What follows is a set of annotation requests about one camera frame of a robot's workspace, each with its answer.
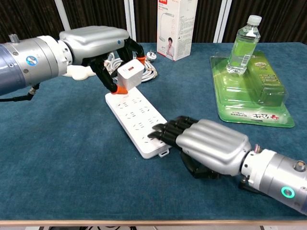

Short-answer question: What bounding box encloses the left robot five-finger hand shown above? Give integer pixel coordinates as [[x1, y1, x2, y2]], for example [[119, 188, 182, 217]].
[[59, 25, 146, 96]]

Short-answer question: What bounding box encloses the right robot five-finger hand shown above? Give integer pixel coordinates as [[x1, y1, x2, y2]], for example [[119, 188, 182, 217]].
[[147, 115, 252, 180]]

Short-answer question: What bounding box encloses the white cube charger plug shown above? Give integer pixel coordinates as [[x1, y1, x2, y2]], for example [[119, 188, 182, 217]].
[[117, 59, 146, 91]]

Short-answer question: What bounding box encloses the white power strip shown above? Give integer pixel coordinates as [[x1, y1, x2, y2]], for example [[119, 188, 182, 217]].
[[105, 86, 171, 160]]

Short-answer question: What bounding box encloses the dark slatted divider screen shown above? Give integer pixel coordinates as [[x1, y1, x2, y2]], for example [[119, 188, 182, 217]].
[[0, 0, 70, 44], [64, 0, 131, 44], [129, 0, 228, 44], [223, 0, 307, 44]]

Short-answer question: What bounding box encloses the green blister package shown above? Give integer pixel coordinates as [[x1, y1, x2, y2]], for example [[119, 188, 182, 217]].
[[210, 50, 295, 128]]

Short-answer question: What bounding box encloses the white lamp carton box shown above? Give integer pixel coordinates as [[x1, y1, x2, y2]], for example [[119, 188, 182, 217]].
[[156, 0, 199, 62]]

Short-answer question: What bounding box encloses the clear water bottle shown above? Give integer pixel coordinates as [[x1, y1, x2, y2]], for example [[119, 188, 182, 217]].
[[226, 14, 261, 75]]

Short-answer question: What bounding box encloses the blue felt table mat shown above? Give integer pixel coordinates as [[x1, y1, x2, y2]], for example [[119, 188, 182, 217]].
[[0, 42, 307, 221]]

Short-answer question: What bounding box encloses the white cable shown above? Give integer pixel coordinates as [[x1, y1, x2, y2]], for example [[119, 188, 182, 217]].
[[104, 51, 159, 83]]

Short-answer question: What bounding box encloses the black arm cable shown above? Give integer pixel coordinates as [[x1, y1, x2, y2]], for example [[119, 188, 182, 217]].
[[0, 83, 40, 103]]

